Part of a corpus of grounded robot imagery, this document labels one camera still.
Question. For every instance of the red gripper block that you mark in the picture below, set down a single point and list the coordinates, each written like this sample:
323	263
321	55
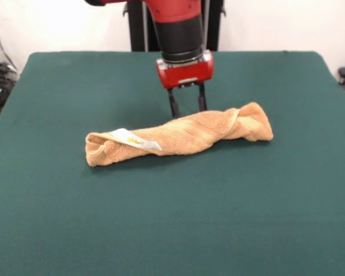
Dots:
187	72

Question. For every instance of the tan terry towel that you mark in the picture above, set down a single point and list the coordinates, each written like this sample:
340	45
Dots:
189	132

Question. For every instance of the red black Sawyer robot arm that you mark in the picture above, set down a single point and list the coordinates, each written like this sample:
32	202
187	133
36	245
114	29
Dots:
178	31

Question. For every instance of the dark green table cloth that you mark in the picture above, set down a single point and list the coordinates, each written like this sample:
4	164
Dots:
172	215

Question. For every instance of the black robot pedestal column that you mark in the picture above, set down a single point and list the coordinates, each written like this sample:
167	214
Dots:
136	28

